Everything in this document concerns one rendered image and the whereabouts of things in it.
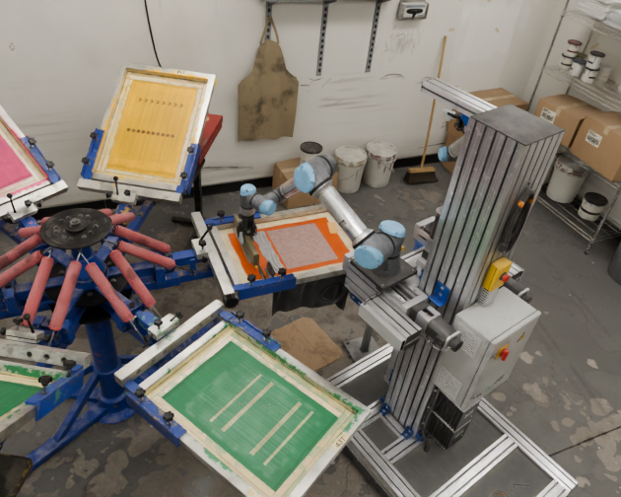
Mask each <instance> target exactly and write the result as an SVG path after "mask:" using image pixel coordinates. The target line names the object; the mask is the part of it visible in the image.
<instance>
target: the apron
mask: <svg viewBox="0 0 621 497"><path fill-rule="evenodd" d="M269 20H270V21H271V24H272V27H273V29H274V32H275V35H276V39H277V42H276V41H273V40H267V41H265V42H264V43H262V42H263V39H264V35H265V32H266V29H267V26H268V23H269ZM259 44H260V46H259V48H258V50H257V53H256V56H255V60H254V64H253V68H252V71H251V72H250V73H249V75H248V76H247V77H245V78H244V79H243V80H241V82H240V83H239V88H238V91H239V116H238V141H253V140H258V139H263V138H266V139H273V140H276V139H279V138H280V137H283V136H286V137H293V133H294V126H295V119H296V111H297V101H298V90H299V81H298V80H297V77H295V76H293V75H292V74H291V73H290V72H289V71H288V70H287V69H286V65H285V60H284V56H283V53H282V50H281V47H280V45H279V37H278V33H277V30H276V27H275V25H274V22H273V19H272V17H270V15H269V17H268V18H267V21H266V24H265V27H264V30H263V33H262V36H261V40H260V43H259Z"/></svg>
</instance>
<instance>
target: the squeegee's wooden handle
mask: <svg viewBox="0 0 621 497"><path fill-rule="evenodd" d="M240 221H241V219H240V218H239V214H236V215H234V227H235V228H236V229H237V227H238V224H239V222H240ZM243 245H244V247H245V249H246V251H247V253H248V255H249V257H250V259H251V263H252V265H253V266H256V265H259V253H258V251H257V250H256V248H255V246H254V244H253V242H252V240H251V238H250V236H244V238H243Z"/></svg>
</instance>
